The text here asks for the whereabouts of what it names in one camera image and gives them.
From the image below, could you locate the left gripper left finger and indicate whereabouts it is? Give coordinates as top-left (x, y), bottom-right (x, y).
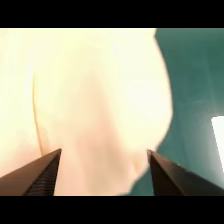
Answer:
top-left (0, 148), bottom-right (63, 197)

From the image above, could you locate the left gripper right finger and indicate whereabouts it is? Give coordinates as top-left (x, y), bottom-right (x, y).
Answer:
top-left (147, 149), bottom-right (224, 197)

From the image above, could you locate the cream white garment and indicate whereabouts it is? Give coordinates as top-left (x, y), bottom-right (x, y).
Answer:
top-left (0, 28), bottom-right (173, 197)

